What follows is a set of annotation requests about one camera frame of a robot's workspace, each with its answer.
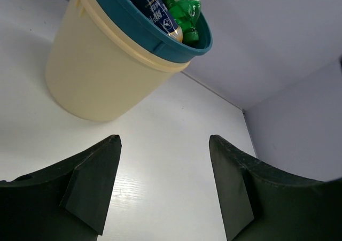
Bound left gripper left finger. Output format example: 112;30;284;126
1;135;122;240

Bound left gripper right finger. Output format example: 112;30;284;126
209;135;341;240

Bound green plastic bottle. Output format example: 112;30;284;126
165;0;201;45

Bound yellow bottle blue label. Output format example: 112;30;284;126
130;0;183;42

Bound teal and cream bin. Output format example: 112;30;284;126
45;0;212;122

